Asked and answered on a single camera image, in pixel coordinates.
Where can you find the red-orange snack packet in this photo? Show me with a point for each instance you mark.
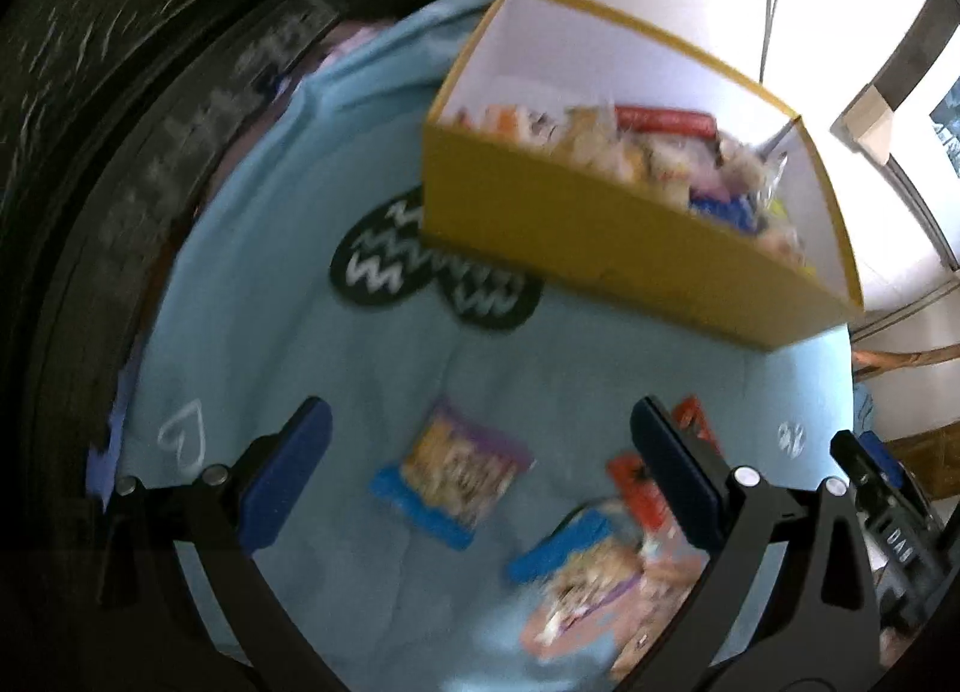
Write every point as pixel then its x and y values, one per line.
pixel 643 486

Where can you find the wooden chair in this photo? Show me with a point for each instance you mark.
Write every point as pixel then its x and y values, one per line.
pixel 907 360

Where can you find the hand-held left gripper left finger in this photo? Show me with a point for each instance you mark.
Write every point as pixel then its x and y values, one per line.
pixel 289 474

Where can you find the orange-red bar packet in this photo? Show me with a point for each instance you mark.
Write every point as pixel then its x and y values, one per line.
pixel 694 422

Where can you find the orange rice cracker packet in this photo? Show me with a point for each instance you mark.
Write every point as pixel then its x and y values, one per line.
pixel 510 122

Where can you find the pink cloth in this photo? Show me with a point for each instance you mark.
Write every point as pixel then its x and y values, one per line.
pixel 352 41

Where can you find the long red snack packet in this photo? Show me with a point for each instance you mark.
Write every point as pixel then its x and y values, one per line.
pixel 664 122

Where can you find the framed plant painting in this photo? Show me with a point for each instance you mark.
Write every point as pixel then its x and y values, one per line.
pixel 945 99

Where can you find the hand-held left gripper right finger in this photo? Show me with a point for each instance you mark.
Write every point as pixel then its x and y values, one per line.
pixel 675 482

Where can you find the yellow cardboard box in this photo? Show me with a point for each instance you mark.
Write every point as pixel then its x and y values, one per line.
pixel 600 242

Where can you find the pale pink snack packet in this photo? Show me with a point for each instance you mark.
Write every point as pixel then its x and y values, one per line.
pixel 664 606

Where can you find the blue snack packet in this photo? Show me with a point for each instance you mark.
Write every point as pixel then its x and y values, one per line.
pixel 724 208

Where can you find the cardboard corner protector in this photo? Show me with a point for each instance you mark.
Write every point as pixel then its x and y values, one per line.
pixel 870 122

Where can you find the light blue printed tablecloth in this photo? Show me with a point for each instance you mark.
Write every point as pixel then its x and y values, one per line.
pixel 300 249

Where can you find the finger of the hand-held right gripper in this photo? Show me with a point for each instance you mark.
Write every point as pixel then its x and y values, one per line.
pixel 862 463

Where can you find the purple-blue cracker packet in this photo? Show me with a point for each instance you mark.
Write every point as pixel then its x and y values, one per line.
pixel 585 576
pixel 450 471

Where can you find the dark carved wooden cabinet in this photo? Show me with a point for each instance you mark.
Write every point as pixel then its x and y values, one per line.
pixel 90 99

